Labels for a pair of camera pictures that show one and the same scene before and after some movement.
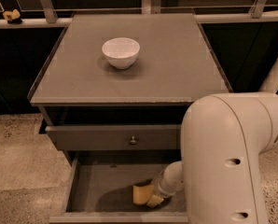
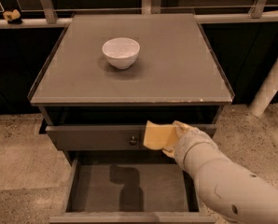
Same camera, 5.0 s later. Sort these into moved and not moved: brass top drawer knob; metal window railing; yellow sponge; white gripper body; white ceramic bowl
Moved: yellow sponge; white gripper body
Not moved: metal window railing; white ceramic bowl; brass top drawer knob
